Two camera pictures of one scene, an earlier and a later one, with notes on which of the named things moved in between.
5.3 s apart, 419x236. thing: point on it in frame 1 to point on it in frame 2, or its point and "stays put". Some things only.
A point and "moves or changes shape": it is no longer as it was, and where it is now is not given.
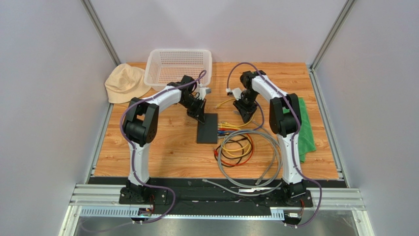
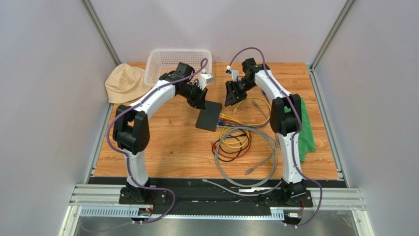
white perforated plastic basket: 164,67 stays put
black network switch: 207,132 moves or changes shape
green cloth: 306,143 stays put
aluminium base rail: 99,195 stays put
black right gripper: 246,105 to 236,88
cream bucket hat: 126,82 stays put
